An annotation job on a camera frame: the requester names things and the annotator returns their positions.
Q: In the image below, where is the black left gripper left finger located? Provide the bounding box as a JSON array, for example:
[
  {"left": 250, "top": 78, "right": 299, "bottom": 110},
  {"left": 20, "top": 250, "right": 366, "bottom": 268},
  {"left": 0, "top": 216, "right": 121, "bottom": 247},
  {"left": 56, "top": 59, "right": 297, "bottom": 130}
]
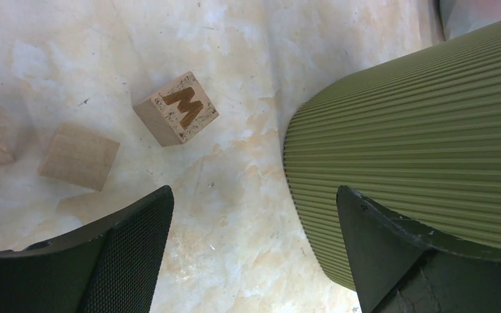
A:
[{"left": 0, "top": 185, "right": 174, "bottom": 312}]

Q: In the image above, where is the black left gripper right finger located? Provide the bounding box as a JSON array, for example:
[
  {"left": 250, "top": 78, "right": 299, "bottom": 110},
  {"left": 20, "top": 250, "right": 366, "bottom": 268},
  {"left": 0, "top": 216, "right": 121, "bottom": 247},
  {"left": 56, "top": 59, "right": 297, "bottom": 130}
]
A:
[{"left": 337, "top": 186, "right": 501, "bottom": 312}]

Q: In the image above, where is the green ribbed trash bin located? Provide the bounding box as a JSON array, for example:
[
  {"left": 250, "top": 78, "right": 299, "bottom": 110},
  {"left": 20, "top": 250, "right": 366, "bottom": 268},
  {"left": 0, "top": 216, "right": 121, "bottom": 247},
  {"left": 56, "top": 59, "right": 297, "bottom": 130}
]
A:
[{"left": 283, "top": 21, "right": 501, "bottom": 289}]

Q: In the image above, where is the plain wooden block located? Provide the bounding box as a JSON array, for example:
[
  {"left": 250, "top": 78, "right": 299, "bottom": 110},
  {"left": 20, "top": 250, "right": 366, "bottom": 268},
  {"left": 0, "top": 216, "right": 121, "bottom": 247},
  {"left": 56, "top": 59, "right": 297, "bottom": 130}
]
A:
[{"left": 38, "top": 123, "right": 120, "bottom": 191}]

